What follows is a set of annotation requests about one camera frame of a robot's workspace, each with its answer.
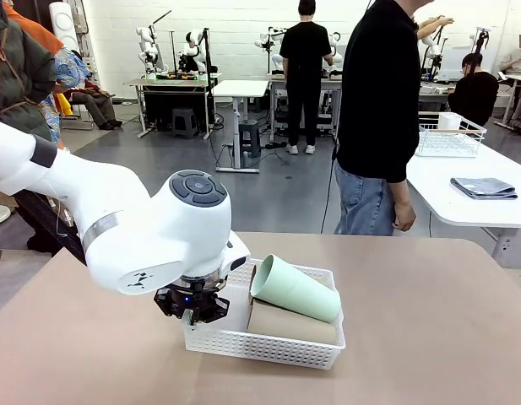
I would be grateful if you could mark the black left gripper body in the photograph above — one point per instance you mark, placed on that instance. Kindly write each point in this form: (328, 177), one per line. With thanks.
(197, 295)

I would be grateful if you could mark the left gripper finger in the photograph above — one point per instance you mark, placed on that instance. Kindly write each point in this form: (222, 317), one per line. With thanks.
(167, 304)
(218, 310)

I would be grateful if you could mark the white perforated plastic basket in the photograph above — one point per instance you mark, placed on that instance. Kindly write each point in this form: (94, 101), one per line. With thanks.
(264, 350)

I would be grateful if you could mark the brown paper cup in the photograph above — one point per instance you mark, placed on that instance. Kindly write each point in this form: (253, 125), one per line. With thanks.
(294, 327)

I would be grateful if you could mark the light green paper cup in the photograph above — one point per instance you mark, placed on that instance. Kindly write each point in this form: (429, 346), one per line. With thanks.
(294, 291)

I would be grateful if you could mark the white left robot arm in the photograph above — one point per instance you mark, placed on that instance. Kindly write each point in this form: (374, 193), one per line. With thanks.
(137, 219)

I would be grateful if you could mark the person's left forearm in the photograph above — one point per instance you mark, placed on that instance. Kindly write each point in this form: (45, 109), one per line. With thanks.
(398, 192)

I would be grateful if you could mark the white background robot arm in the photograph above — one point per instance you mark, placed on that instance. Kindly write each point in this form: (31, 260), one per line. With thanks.
(148, 50)
(270, 44)
(193, 46)
(433, 52)

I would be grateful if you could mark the person's left hand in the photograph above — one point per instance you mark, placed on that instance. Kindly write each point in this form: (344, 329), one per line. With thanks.
(405, 217)

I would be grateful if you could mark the grey plastic stool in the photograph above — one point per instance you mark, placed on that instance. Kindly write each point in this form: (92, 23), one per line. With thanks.
(185, 121)
(249, 136)

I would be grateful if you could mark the white standing desk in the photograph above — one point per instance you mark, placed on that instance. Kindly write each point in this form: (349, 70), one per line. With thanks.
(241, 88)

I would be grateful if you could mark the seated person in brown trousers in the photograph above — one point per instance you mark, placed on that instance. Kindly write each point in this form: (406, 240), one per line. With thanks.
(95, 103)

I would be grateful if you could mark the grey background work table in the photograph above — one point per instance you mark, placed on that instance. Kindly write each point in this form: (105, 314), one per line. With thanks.
(281, 83)

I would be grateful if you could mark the large white table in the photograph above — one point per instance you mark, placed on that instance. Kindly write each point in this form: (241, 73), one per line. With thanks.
(454, 211)

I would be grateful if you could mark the person in black t-shirt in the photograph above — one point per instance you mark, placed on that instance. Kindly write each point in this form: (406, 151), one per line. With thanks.
(305, 63)

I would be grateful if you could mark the person in black sweater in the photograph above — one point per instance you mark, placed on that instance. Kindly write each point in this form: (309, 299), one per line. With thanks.
(378, 105)

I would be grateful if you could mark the person in dark green jacket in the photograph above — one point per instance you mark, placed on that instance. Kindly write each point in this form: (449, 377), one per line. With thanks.
(15, 84)

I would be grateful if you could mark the folded grey cloth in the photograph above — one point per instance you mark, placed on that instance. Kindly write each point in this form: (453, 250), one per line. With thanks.
(484, 187)

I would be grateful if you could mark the white cup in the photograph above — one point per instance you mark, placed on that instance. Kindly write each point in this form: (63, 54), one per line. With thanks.
(449, 121)

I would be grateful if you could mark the person in orange jacket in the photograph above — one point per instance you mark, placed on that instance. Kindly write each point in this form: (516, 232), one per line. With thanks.
(34, 34)

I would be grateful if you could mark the white tall appliance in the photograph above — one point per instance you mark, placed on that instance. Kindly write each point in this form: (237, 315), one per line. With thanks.
(62, 19)

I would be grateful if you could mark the seated person in black top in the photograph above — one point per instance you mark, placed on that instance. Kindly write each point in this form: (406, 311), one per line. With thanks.
(473, 93)

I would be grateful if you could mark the white desk with grey legs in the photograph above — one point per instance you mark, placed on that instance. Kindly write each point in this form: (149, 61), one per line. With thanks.
(517, 80)

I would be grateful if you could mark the person in light clothes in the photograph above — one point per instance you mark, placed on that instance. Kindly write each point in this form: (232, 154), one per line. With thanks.
(517, 59)

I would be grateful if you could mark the wood top black frame table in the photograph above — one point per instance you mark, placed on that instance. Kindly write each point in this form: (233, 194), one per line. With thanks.
(175, 83)

